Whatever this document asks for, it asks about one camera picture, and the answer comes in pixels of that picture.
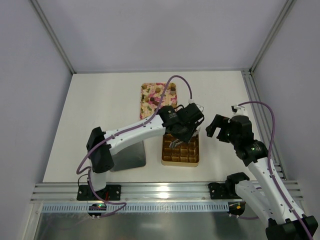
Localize aluminium rail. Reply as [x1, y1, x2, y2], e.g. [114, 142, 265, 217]
[29, 180, 305, 204]

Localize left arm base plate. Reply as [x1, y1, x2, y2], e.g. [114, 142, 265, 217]
[76, 184, 122, 201]

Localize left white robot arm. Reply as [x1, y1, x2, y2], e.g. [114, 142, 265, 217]
[86, 102, 205, 192]

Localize slotted cable duct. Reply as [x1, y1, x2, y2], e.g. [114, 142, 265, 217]
[41, 201, 229, 214]

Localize floral tray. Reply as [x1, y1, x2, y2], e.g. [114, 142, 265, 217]
[139, 82, 178, 120]

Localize gold chocolate box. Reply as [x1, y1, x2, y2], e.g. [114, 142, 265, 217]
[161, 134, 200, 168]

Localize silver tin lid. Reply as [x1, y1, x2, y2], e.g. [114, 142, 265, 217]
[110, 141, 146, 172]

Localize metal tongs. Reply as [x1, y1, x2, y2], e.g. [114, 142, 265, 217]
[169, 127, 201, 149]

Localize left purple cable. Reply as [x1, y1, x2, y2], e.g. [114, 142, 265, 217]
[76, 74, 195, 176]

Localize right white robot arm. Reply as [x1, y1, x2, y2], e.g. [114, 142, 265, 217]
[205, 114, 319, 240]

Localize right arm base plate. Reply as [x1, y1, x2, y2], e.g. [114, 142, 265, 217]
[208, 182, 230, 200]

